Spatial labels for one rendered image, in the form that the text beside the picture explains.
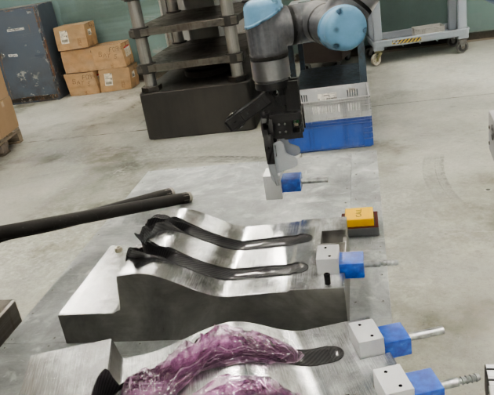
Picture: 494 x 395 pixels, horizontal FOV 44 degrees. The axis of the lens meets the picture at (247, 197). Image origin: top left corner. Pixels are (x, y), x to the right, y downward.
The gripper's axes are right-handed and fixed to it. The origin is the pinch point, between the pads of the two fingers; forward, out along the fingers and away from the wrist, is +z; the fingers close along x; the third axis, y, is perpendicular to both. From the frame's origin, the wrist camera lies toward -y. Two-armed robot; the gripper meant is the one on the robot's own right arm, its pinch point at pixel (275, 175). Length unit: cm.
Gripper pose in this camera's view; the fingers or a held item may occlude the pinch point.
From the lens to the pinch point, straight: 129.9
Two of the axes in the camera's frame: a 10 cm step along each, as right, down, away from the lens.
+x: 1.6, -4.0, 9.0
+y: 9.8, -0.8, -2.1
